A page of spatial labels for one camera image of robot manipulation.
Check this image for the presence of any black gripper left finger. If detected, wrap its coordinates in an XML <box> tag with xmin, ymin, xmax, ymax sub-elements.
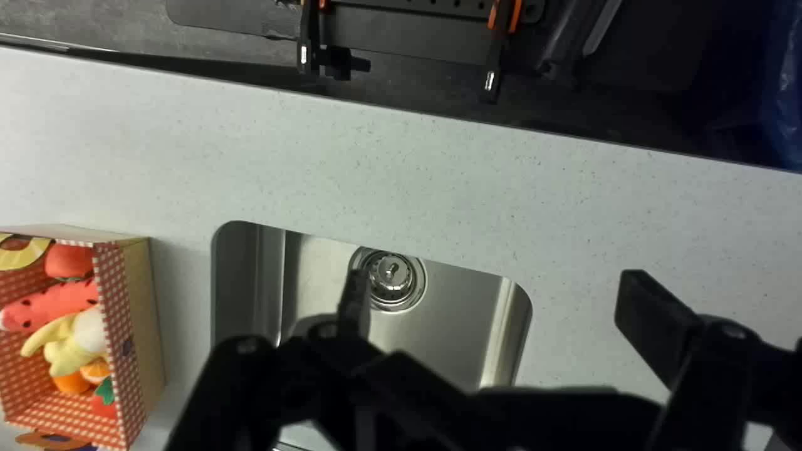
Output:
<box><xmin>165</xmin><ymin>320</ymin><xmax>504</xmax><ymax>451</ymax></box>

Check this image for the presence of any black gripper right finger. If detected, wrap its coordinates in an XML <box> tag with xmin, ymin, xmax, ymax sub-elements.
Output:
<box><xmin>611</xmin><ymin>268</ymin><xmax>802</xmax><ymax>451</ymax></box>

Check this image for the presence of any orange basket with items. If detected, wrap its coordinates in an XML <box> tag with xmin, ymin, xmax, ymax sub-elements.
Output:
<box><xmin>0</xmin><ymin>223</ymin><xmax>165</xmax><ymax>451</ymax></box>

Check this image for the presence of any round metal drain strainer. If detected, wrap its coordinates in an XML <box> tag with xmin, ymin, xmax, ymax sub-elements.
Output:
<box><xmin>349</xmin><ymin>246</ymin><xmax>428</xmax><ymax>315</ymax></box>

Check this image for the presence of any orange carrot toy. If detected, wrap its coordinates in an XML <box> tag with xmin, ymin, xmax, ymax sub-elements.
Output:
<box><xmin>51</xmin><ymin>358</ymin><xmax>111</xmax><ymax>397</ymax></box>

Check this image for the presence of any stainless steel sink basin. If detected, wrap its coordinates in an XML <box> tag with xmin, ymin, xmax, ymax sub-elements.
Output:
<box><xmin>209</xmin><ymin>220</ymin><xmax>534</xmax><ymax>397</ymax></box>

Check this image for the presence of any yellow plush toy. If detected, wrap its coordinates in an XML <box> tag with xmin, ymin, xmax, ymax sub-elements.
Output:
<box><xmin>20</xmin><ymin>303</ymin><xmax>111</xmax><ymax>378</ymax></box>

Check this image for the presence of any watermelon slice toy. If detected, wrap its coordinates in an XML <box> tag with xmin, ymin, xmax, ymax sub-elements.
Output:
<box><xmin>0</xmin><ymin>279</ymin><xmax>103</xmax><ymax>333</ymax></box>

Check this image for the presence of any red round toy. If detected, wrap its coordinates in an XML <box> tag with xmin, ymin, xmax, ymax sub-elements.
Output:
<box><xmin>42</xmin><ymin>243</ymin><xmax>98</xmax><ymax>283</ymax></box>

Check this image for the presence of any yellow brown toy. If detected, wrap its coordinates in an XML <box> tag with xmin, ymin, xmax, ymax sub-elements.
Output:
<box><xmin>0</xmin><ymin>236</ymin><xmax>55</xmax><ymax>274</ymax></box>

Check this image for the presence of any blue plastic object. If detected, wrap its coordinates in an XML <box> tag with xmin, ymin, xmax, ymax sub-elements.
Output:
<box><xmin>757</xmin><ymin>0</ymin><xmax>802</xmax><ymax>176</ymax></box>

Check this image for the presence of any black clamp with orange trim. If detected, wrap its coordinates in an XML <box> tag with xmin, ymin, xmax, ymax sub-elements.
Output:
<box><xmin>298</xmin><ymin>0</ymin><xmax>372</xmax><ymax>82</ymax></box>
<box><xmin>478</xmin><ymin>0</ymin><xmax>527</xmax><ymax>105</ymax></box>

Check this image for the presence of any black perforated table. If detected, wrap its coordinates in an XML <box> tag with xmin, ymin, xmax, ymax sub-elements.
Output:
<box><xmin>164</xmin><ymin>0</ymin><xmax>625</xmax><ymax>81</ymax></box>

